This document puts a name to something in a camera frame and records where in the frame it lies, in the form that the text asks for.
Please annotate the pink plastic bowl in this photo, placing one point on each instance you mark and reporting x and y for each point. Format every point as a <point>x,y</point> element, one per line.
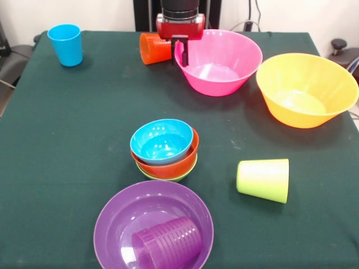
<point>216,84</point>

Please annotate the green plastic bowl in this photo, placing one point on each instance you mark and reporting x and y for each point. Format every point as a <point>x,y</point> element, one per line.
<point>182,177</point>

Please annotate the grey chair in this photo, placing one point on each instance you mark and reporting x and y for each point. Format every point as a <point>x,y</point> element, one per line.
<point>14,67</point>

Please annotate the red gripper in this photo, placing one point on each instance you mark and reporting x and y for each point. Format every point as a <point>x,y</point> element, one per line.
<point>179,30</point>

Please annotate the purple plastic cup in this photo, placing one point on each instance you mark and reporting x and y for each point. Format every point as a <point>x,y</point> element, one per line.
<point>168,243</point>

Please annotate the purple plastic bowl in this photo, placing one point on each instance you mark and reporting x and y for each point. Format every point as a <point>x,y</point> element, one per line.
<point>117,215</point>

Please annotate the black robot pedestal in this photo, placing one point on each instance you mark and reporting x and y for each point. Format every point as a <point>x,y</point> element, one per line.
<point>146,14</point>

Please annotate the blue plastic bowl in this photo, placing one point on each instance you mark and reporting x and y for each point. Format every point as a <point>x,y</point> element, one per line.
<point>160,145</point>

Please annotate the orange plastic bowl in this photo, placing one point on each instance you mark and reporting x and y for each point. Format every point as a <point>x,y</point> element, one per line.
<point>168,171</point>

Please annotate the orange plastic cup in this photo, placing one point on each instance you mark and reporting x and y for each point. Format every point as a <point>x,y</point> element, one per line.
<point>154,51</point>

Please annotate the blue plastic cup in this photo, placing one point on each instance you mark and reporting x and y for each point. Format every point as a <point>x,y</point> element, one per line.
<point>67,47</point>

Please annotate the yellow plastic bowl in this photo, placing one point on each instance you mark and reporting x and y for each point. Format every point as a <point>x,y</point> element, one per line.
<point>294,117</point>

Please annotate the black power plug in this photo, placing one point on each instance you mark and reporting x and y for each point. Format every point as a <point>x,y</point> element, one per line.
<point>248,25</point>

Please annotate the lime green plastic cup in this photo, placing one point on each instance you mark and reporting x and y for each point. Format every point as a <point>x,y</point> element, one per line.
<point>263,179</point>

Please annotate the dark green tablecloth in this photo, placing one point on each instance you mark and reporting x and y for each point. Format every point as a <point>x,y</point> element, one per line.
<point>280,238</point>

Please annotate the black chair armrest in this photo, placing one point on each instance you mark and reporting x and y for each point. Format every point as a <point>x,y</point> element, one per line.
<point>339,45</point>

